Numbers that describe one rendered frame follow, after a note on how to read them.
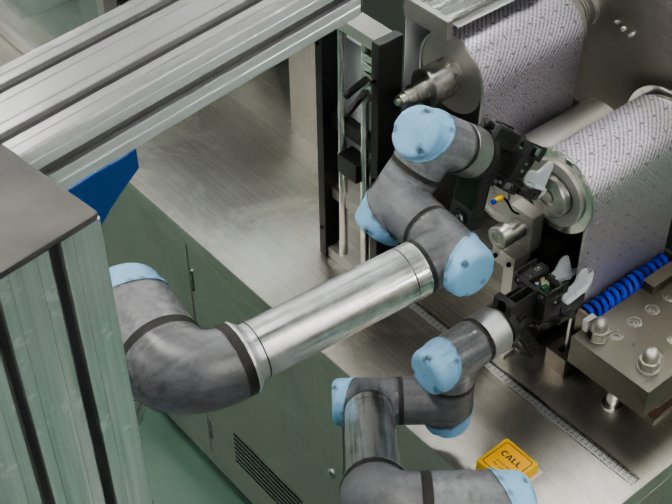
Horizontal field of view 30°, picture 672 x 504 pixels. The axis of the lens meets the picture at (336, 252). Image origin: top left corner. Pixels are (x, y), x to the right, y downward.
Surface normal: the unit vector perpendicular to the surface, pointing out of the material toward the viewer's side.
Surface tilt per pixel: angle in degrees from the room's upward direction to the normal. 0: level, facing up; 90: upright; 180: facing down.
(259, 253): 0
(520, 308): 90
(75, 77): 0
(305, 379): 90
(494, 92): 92
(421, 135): 50
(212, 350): 19
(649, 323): 0
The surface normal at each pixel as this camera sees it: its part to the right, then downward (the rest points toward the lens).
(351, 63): -0.77, 0.44
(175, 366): -0.08, -0.13
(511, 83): 0.64, 0.54
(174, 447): -0.01, -0.73
